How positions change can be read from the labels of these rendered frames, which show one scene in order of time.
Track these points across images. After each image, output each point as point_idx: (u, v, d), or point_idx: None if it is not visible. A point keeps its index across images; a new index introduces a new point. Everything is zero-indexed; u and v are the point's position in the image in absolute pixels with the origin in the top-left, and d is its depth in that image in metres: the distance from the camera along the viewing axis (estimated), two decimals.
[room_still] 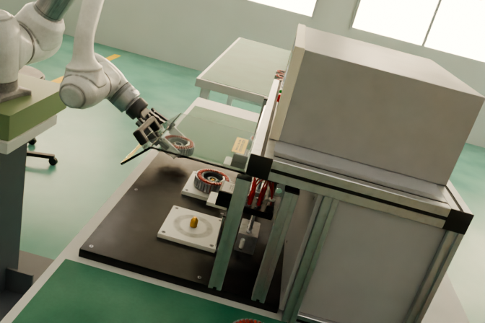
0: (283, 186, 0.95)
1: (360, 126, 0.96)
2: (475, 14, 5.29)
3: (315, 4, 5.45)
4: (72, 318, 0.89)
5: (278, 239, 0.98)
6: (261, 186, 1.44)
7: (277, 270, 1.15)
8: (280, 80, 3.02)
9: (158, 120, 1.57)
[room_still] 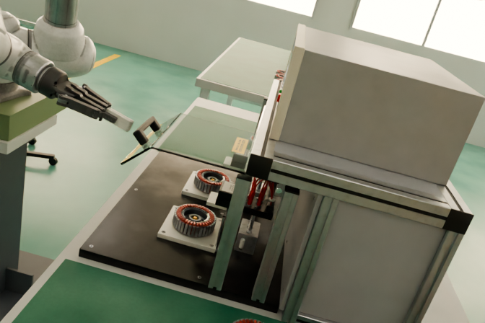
0: (283, 186, 0.95)
1: (360, 126, 0.96)
2: (475, 14, 5.29)
3: (315, 4, 5.45)
4: (72, 318, 0.89)
5: (278, 239, 0.98)
6: (261, 186, 1.44)
7: (277, 270, 1.15)
8: (280, 80, 3.02)
9: None
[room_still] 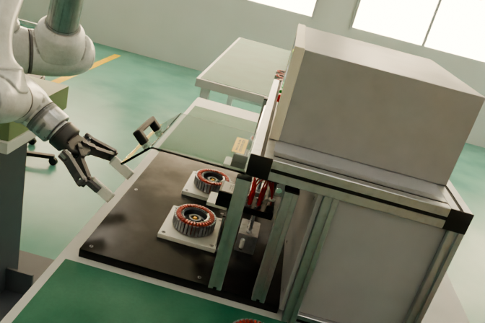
0: (283, 186, 0.95)
1: (360, 126, 0.96)
2: (475, 14, 5.29)
3: (315, 4, 5.45)
4: (72, 318, 0.89)
5: (278, 239, 0.98)
6: (261, 186, 1.44)
7: (277, 270, 1.15)
8: (280, 80, 3.02)
9: (79, 163, 1.17)
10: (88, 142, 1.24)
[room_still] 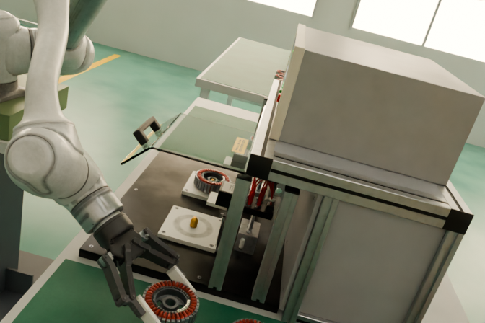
0: (283, 186, 0.95)
1: (360, 126, 0.96)
2: (475, 14, 5.29)
3: (315, 4, 5.45)
4: (72, 318, 0.89)
5: (278, 239, 0.98)
6: (261, 186, 1.44)
7: (277, 270, 1.15)
8: (280, 80, 3.02)
9: (125, 270, 0.90)
10: (144, 239, 0.97)
